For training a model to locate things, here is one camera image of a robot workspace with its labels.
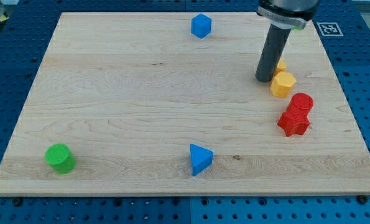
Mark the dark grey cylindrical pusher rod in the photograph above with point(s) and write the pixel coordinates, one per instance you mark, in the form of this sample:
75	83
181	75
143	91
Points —
273	47

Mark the small yellow block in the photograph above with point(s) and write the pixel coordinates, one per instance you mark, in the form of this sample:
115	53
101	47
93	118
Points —
281	67

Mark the yellow hexagon block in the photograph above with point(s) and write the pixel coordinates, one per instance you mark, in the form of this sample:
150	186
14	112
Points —
282	84

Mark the white fiducial marker tag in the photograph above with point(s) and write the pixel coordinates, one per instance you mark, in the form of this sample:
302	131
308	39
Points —
329	29

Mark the red cylinder block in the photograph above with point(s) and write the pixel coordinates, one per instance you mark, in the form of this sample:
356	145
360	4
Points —
301	102

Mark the blue cube block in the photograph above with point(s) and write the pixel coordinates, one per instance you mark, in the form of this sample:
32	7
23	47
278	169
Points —
201	25

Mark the red star block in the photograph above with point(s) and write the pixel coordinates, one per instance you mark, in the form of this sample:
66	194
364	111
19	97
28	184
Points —
294	122

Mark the wooden board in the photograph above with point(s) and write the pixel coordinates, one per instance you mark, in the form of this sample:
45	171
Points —
129	92

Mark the blue triangle block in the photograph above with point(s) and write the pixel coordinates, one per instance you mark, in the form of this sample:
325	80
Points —
201	158

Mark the green cylinder block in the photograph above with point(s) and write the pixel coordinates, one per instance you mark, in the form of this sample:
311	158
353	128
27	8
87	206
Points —
60	158

